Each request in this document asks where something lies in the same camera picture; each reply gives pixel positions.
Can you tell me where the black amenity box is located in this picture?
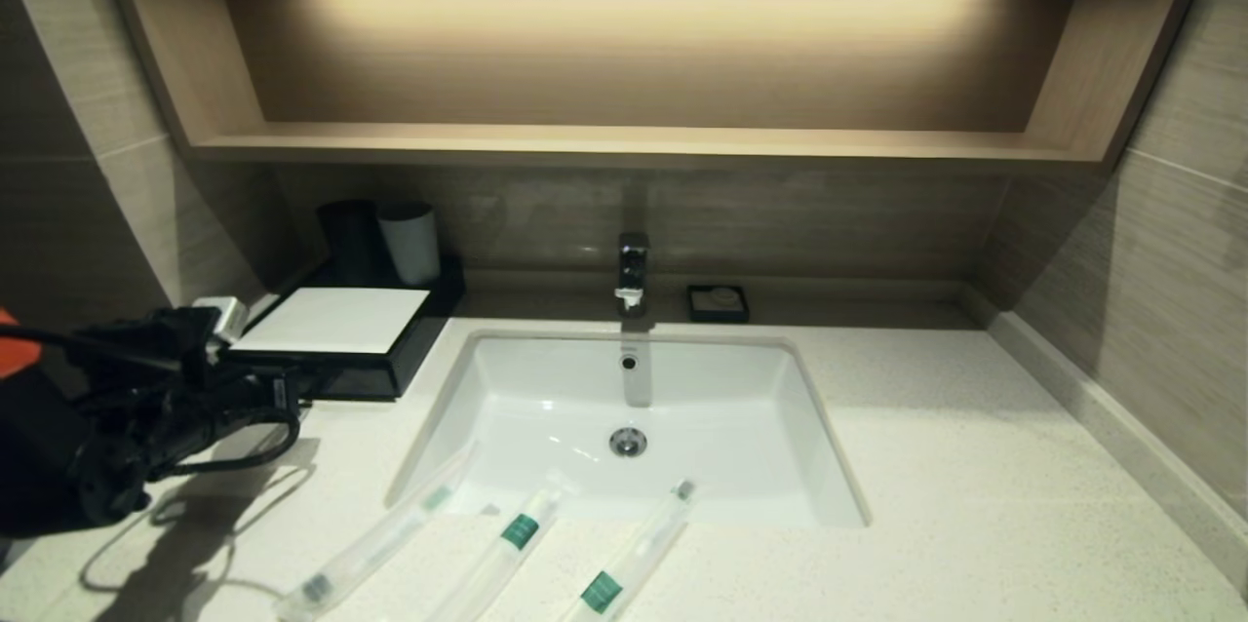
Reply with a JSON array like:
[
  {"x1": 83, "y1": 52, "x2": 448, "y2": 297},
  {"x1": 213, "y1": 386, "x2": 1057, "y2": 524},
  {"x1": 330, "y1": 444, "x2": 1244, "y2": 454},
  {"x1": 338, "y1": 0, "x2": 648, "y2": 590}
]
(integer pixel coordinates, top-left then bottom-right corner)
[{"x1": 234, "y1": 256, "x2": 467, "y2": 401}]

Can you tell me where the white card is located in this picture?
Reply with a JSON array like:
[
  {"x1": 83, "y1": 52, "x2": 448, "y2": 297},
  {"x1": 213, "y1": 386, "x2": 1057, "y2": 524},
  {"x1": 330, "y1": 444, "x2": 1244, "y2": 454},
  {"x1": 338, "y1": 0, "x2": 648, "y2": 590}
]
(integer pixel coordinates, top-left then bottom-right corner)
[{"x1": 232, "y1": 288, "x2": 432, "y2": 356}]

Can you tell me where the black cup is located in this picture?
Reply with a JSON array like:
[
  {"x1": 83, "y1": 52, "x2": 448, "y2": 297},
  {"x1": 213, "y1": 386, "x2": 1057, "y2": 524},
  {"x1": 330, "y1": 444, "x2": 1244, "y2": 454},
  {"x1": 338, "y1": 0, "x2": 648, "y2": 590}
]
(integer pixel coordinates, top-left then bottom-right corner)
[{"x1": 318, "y1": 200, "x2": 387, "y2": 288}]

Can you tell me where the clear pack with dark toothbrush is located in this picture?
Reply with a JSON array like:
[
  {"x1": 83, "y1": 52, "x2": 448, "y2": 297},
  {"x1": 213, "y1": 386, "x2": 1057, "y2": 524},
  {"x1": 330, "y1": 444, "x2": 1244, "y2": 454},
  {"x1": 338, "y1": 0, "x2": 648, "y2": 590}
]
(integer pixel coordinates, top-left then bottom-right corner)
[{"x1": 275, "y1": 442, "x2": 484, "y2": 622}]

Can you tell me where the white cup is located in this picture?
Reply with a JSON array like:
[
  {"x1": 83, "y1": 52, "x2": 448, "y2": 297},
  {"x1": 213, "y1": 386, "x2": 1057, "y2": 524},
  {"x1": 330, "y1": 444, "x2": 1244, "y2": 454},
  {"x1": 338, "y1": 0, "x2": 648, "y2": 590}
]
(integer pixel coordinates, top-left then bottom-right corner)
[{"x1": 377, "y1": 202, "x2": 445, "y2": 289}]

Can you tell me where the green-banded pack, white tube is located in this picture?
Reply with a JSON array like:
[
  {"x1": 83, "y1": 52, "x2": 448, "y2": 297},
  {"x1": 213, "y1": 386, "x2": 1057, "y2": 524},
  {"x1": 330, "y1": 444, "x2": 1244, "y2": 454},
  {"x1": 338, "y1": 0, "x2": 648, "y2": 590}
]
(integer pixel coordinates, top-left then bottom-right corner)
[{"x1": 424, "y1": 471, "x2": 583, "y2": 622}]

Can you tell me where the chrome faucet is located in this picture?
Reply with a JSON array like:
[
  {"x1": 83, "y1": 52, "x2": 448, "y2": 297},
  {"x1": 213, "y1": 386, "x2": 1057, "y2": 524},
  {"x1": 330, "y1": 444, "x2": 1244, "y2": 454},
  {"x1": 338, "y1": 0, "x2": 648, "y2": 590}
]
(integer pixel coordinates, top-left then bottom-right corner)
[{"x1": 614, "y1": 232, "x2": 652, "y2": 319}]

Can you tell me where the green-banded pack, grey-bristled toothbrush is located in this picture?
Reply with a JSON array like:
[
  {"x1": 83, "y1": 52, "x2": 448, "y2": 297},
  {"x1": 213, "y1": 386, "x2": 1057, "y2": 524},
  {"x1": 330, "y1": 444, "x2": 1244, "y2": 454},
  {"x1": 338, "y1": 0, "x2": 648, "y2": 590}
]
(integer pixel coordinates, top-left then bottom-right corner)
[{"x1": 558, "y1": 478, "x2": 698, "y2": 622}]

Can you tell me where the black soap dish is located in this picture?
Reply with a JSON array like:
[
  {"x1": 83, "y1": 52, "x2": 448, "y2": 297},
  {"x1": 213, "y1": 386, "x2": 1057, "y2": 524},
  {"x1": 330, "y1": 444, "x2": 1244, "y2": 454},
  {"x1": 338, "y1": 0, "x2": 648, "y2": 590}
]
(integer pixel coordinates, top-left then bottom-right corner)
[{"x1": 686, "y1": 285, "x2": 751, "y2": 325}]

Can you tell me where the white sink basin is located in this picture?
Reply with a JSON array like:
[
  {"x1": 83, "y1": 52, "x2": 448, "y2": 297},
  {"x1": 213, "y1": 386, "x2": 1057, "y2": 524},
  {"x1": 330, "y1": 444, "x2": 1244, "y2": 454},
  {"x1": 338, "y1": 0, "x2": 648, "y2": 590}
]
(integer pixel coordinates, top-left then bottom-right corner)
[{"x1": 387, "y1": 330, "x2": 869, "y2": 530}]

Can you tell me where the black cable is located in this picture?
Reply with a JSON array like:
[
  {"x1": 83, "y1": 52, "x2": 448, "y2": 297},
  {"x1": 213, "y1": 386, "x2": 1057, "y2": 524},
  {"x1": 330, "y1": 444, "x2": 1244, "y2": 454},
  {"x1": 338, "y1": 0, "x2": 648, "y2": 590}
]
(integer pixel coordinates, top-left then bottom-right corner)
[{"x1": 146, "y1": 408, "x2": 305, "y2": 482}]

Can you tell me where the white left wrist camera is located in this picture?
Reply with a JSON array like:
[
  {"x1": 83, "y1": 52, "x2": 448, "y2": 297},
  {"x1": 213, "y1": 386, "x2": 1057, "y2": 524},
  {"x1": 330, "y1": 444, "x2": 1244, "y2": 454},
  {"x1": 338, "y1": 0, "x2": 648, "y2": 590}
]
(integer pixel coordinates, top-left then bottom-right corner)
[{"x1": 193, "y1": 296, "x2": 251, "y2": 346}]

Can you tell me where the wooden wall shelf niche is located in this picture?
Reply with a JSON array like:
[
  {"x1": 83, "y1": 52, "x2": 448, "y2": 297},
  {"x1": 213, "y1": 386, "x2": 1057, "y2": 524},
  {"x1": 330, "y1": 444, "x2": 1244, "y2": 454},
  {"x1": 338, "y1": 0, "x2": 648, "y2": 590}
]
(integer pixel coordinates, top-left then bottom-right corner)
[{"x1": 117, "y1": 0, "x2": 1181, "y2": 176}]

